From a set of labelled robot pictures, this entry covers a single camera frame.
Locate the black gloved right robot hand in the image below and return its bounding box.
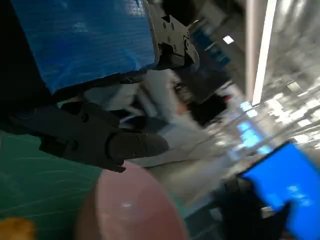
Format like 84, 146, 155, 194
217, 174, 292, 240

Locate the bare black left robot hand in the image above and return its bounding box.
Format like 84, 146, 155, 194
0, 0, 201, 174

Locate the pink bowl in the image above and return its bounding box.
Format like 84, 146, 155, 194
76, 161, 189, 240

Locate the long twisted bread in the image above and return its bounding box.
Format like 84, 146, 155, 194
0, 216, 38, 240

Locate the blue screen monitor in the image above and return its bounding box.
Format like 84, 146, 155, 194
239, 141, 320, 240

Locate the green cutting mat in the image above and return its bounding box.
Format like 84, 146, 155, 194
0, 104, 108, 240

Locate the white light strip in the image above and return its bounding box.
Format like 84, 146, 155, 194
250, 0, 278, 106

